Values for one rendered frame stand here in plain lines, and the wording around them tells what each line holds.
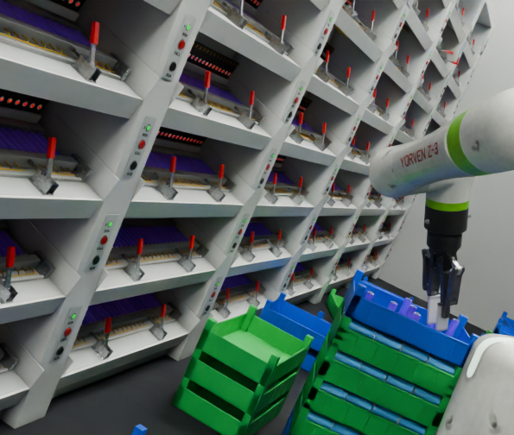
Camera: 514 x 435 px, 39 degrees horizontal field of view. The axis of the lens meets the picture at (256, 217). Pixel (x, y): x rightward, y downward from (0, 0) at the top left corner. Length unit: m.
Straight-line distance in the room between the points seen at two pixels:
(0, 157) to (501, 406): 0.82
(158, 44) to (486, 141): 0.60
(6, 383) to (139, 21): 0.72
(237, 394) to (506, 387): 0.97
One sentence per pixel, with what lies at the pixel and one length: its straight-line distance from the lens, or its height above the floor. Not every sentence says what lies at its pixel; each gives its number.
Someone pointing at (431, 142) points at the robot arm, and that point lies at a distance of 1.31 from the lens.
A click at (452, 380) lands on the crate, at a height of 0.36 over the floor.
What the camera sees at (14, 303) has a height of 0.29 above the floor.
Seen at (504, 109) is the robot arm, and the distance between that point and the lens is 1.13.
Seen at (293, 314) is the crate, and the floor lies 0.10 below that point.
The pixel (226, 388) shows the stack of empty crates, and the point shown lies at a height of 0.11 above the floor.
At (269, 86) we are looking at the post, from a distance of 2.00.
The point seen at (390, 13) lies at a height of 1.23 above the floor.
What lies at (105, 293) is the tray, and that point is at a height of 0.28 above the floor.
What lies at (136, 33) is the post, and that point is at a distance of 1.38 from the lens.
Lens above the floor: 0.78
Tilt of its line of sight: 9 degrees down
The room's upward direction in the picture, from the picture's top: 23 degrees clockwise
